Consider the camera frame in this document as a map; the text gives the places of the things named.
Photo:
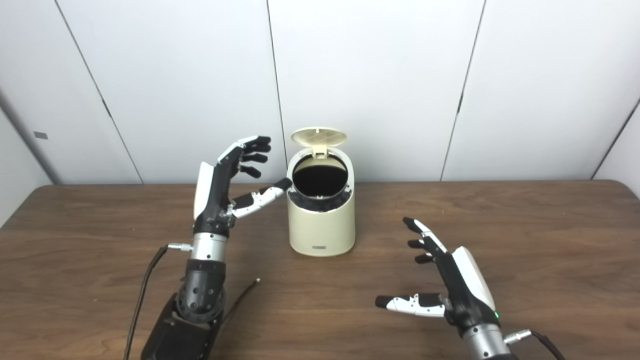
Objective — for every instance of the cream round bin lid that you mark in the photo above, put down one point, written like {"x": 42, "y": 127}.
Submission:
{"x": 319, "y": 136}

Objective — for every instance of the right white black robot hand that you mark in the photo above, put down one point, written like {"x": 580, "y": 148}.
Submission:
{"x": 467, "y": 295}

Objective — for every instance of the cream-colored bin body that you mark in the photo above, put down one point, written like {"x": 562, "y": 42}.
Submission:
{"x": 321, "y": 230}

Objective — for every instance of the small grey wall label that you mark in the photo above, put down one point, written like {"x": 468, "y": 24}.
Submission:
{"x": 40, "y": 135}

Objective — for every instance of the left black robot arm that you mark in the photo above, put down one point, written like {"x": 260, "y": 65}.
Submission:
{"x": 200, "y": 295}

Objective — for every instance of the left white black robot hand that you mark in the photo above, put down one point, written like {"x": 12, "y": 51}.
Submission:
{"x": 212, "y": 200}

